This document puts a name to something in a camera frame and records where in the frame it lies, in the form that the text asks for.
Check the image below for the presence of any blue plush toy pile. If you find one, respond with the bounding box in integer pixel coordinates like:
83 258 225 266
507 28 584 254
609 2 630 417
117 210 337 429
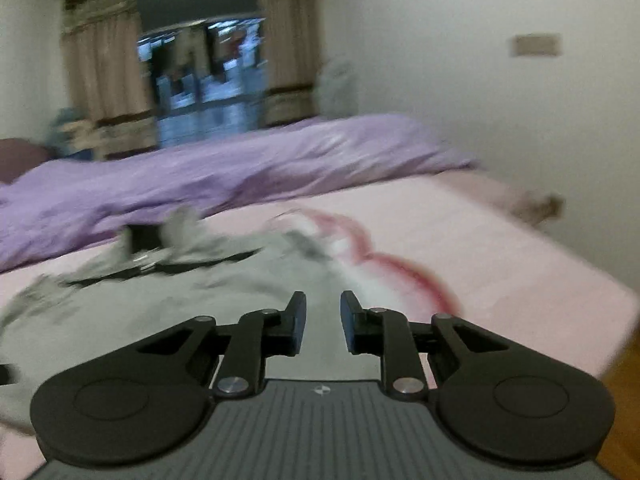
46 107 96 162

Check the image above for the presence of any covered standing fan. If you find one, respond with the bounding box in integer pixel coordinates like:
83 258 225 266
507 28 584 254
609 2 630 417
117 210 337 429
314 58 357 119

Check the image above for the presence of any left beige curtain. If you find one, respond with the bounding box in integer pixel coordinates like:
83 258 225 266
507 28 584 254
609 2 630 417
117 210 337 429
61 0 157 160

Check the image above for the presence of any balcony window frame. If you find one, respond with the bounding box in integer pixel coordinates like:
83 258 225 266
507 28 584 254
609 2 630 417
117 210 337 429
138 15 266 148

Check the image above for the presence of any grey and black jacket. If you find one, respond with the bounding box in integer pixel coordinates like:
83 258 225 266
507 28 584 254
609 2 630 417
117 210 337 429
1 210 378 431

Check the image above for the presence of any right beige curtain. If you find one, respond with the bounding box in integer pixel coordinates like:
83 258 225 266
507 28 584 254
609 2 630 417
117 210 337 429
259 0 320 127

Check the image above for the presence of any pink bed sheet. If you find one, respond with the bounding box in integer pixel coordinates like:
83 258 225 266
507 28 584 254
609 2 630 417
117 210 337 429
0 171 640 480

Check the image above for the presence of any beige curtain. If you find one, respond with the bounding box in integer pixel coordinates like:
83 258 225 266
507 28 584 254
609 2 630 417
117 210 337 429
61 0 157 160
259 0 320 127

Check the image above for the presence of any purple duvet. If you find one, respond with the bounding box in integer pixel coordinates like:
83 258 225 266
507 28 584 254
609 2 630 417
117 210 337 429
1 114 478 271

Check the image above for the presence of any hanging laundry outside window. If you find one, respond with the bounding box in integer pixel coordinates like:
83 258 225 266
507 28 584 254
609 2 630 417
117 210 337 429
138 18 266 102

